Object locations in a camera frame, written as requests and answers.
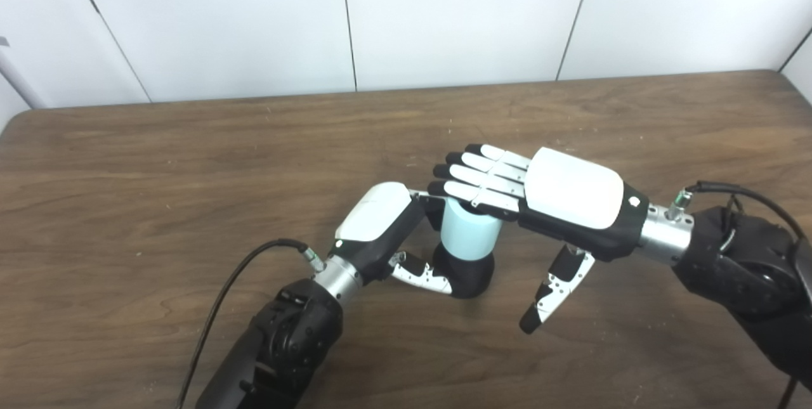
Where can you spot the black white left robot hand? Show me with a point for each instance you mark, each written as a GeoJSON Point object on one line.
{"type": "Point", "coordinates": [374, 225]}

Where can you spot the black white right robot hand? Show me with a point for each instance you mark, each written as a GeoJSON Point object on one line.
{"type": "Point", "coordinates": [574, 196]}

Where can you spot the light blue cylinder cup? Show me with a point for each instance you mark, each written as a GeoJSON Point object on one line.
{"type": "Point", "coordinates": [468, 234]}

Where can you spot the black funnel-shaped nozzle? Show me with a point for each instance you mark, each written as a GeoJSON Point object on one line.
{"type": "Point", "coordinates": [466, 276]}

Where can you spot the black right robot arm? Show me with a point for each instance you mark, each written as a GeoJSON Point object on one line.
{"type": "Point", "coordinates": [748, 276]}

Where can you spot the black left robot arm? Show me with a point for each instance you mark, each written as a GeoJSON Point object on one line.
{"type": "Point", "coordinates": [279, 345]}

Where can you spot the white corner post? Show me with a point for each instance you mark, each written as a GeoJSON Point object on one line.
{"type": "Point", "coordinates": [19, 79]}

